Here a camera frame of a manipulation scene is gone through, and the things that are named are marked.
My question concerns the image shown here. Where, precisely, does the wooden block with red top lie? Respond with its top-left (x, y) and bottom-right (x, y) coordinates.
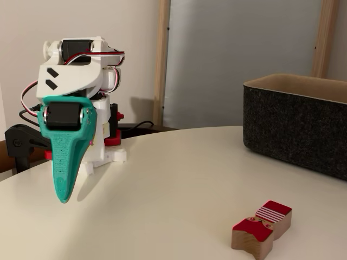
top-left (231, 200), bottom-right (293, 254)

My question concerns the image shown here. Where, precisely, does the grey shelf back panel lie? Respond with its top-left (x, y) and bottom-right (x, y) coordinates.
top-left (162, 0), bottom-right (323, 130)

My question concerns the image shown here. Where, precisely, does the black cable with grey plug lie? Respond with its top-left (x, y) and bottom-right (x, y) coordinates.
top-left (18, 105), bottom-right (42, 127)

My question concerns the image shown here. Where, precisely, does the black clamp with red pad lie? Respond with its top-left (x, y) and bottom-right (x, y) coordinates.
top-left (4, 123), bottom-right (52, 174)
top-left (104, 102), bottom-right (125, 147)

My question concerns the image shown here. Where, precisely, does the dark grey felt basket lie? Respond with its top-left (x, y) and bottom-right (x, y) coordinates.
top-left (242, 72), bottom-right (347, 181)

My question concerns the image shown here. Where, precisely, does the light wooden shelf post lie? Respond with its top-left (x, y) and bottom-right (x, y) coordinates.
top-left (310, 0), bottom-right (341, 79)
top-left (153, 0), bottom-right (172, 127)

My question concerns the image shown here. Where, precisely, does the long black cable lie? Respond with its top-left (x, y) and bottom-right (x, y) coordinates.
top-left (119, 120), bottom-right (155, 131)

